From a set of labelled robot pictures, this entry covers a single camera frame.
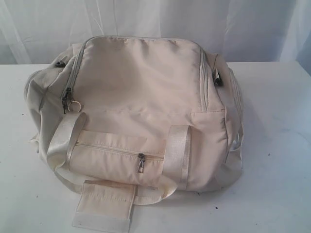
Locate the cream duffel bag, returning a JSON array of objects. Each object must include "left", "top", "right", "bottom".
[{"left": 24, "top": 36, "right": 243, "bottom": 233}]

